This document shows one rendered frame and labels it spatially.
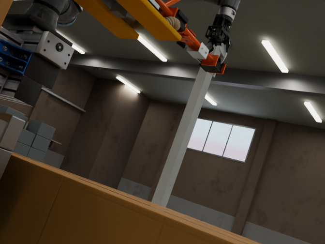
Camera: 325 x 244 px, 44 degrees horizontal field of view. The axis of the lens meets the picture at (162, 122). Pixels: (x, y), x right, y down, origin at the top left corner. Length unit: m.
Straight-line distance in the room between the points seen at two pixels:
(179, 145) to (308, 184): 7.66
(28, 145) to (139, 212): 7.97
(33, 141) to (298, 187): 7.04
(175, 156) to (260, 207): 7.78
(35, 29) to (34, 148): 7.05
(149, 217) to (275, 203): 11.26
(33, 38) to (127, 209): 1.11
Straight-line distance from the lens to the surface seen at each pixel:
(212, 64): 1.76
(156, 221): 0.58
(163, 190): 4.32
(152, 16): 1.27
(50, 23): 1.72
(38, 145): 8.68
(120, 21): 1.42
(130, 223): 0.61
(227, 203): 12.34
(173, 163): 4.33
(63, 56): 1.61
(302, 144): 12.03
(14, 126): 0.76
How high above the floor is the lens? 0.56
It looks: 11 degrees up
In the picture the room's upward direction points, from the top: 20 degrees clockwise
